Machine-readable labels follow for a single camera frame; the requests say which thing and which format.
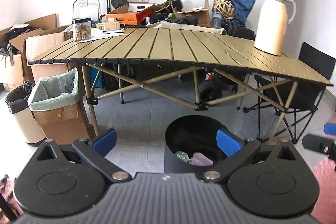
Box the clear plastic wrap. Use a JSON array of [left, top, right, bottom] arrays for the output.
[[174, 151, 189, 163]]

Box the black folding chair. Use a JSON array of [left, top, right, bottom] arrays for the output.
[[243, 41, 336, 144]]

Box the small tan carton box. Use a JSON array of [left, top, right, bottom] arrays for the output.
[[96, 22, 121, 32]]

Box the clear jar with snacks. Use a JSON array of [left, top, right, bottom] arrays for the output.
[[72, 18, 91, 42]]

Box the cardboard box with green liner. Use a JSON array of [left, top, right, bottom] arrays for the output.
[[28, 68, 93, 144]]

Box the tan folding table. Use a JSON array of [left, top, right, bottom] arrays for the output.
[[28, 28, 331, 135]]

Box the open brown cardboard box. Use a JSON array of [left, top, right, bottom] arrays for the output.
[[176, 0, 211, 27]]

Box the orange cardboard box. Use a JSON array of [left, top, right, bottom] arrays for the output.
[[105, 2, 154, 25]]

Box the black round trash bin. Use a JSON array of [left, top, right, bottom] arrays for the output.
[[164, 115, 227, 173]]

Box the cream thermos jug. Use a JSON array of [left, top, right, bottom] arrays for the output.
[[254, 0, 296, 56]]

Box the black cart wheel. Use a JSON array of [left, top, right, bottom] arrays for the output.
[[199, 80, 223, 102]]

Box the printed paper sheet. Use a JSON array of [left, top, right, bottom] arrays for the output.
[[73, 28, 126, 43]]

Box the beige bin with black liner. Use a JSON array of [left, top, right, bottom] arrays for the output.
[[5, 81, 46, 147]]

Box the lilac fluffy cloth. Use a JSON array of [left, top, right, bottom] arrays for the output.
[[189, 152, 214, 166]]

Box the grey blue water bottle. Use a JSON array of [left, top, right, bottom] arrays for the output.
[[211, 11, 222, 29]]

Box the large cardboard box left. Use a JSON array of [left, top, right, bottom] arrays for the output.
[[1, 14, 74, 91]]

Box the chrome folding cart frame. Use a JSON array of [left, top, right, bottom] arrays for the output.
[[72, 0, 100, 23]]

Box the dark blue bag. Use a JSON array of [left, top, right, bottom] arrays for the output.
[[223, 0, 256, 27]]

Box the red white can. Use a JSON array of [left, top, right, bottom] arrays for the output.
[[205, 72, 214, 81]]

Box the woven rattan ball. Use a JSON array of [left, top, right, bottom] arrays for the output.
[[213, 0, 235, 20]]

